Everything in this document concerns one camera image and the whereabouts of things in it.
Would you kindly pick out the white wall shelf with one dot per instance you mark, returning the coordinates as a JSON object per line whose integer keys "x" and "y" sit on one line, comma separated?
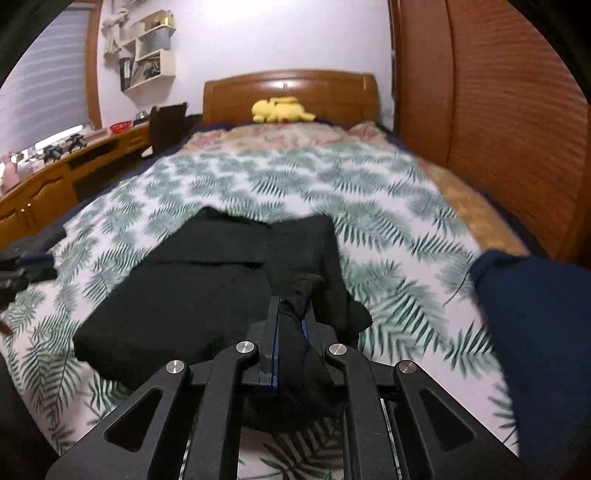
{"x": 147, "y": 55}

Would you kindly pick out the leaf print blanket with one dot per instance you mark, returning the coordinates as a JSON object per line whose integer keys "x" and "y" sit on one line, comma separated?
{"x": 392, "y": 258}

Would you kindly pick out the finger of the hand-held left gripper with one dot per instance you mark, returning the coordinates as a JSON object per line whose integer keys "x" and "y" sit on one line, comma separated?
{"x": 32, "y": 272}

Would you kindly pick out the yellow plush toy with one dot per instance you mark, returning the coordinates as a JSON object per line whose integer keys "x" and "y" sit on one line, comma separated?
{"x": 281, "y": 110}

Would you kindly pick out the red basket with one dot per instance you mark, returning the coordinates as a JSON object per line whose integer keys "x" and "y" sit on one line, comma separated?
{"x": 120, "y": 127}

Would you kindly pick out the wooden headboard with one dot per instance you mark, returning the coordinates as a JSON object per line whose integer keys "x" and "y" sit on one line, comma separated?
{"x": 291, "y": 94}

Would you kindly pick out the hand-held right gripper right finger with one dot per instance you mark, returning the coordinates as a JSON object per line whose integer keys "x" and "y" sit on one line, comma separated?
{"x": 305, "y": 330}

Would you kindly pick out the dark wooden chair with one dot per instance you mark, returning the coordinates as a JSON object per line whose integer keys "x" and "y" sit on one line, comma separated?
{"x": 168, "y": 124}

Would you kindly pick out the woven straw mat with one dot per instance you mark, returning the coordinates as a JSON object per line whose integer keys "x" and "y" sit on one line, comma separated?
{"x": 475, "y": 207}

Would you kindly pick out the pink bag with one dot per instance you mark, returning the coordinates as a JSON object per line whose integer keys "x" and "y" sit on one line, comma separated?
{"x": 9, "y": 175}

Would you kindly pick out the wooden desk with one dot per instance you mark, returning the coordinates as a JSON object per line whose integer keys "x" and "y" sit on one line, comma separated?
{"x": 51, "y": 184}

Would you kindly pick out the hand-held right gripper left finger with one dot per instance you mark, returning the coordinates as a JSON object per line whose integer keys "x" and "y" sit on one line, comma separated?
{"x": 272, "y": 341}

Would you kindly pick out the wooden slatted wardrobe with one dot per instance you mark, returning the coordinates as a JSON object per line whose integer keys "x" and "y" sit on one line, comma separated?
{"x": 489, "y": 115}

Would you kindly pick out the white hanging cloth bag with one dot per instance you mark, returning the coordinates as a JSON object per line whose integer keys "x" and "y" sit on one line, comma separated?
{"x": 115, "y": 27}

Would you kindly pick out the black coat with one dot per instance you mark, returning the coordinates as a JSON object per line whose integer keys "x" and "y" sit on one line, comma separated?
{"x": 217, "y": 295}

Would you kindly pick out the dark blue cloth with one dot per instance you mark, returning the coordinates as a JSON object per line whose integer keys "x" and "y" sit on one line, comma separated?
{"x": 540, "y": 350}

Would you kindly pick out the black desk gadget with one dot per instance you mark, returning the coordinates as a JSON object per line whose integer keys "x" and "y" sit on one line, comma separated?
{"x": 62, "y": 148}

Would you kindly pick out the silver desk item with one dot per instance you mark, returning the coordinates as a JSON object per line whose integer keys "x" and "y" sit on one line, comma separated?
{"x": 141, "y": 117}

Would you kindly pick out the floral blanket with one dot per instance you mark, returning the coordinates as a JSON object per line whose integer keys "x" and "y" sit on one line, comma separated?
{"x": 286, "y": 136}

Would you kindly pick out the window blind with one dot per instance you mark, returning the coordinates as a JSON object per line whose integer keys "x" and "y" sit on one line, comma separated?
{"x": 41, "y": 78}

